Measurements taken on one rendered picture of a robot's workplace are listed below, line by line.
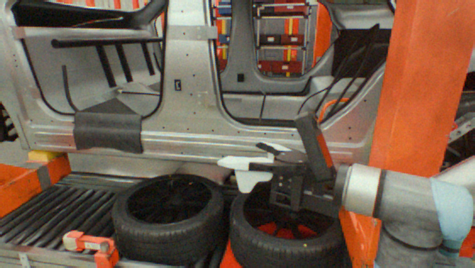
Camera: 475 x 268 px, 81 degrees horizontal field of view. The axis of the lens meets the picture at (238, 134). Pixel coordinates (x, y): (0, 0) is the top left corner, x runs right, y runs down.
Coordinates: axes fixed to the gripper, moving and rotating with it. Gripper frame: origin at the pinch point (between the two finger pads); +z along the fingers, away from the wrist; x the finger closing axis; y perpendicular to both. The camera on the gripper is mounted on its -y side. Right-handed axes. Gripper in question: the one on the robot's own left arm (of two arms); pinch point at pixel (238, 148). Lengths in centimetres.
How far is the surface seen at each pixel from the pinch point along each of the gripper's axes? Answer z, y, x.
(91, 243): 92, 72, 27
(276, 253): 11, 67, 65
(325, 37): 59, -59, 304
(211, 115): 60, 10, 77
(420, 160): -34, 8, 53
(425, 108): -32, -8, 50
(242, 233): 31, 65, 68
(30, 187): 153, 60, 29
